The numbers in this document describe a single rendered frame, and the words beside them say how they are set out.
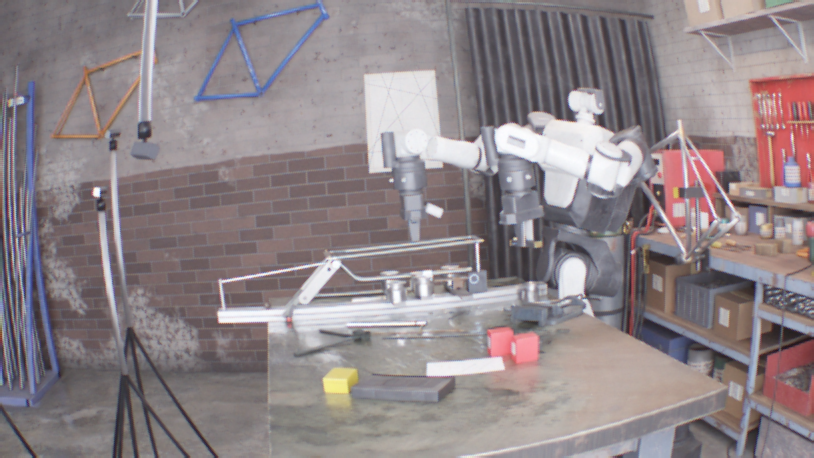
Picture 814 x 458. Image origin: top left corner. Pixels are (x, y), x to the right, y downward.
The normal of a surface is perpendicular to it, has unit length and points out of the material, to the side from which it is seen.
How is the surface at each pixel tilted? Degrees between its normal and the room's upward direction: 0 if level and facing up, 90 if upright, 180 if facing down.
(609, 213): 107
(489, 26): 91
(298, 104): 90
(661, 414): 90
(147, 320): 90
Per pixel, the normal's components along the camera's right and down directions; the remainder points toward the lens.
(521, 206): 0.52, 0.04
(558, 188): -0.81, -0.16
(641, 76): -0.63, 0.13
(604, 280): 0.13, 0.45
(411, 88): 0.16, 0.08
